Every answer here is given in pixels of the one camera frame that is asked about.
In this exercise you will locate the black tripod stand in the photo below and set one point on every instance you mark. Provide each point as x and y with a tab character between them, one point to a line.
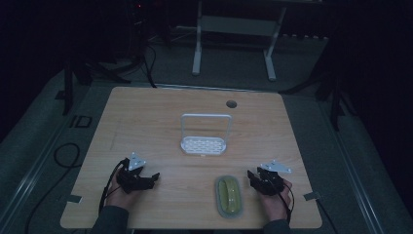
84	70

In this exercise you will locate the person's left hand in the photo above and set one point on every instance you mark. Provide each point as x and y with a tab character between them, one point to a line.
118	197

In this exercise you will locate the white metal stand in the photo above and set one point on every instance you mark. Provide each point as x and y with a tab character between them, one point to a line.
233	26

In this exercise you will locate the grey tape piece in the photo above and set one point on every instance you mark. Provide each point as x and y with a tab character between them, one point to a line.
312	196

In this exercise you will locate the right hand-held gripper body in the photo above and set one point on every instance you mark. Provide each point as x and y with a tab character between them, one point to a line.
270	182

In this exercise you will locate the person's right hand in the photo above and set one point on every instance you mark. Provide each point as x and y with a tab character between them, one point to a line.
276	204

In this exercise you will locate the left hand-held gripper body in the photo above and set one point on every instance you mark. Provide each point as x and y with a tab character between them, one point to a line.
131	182

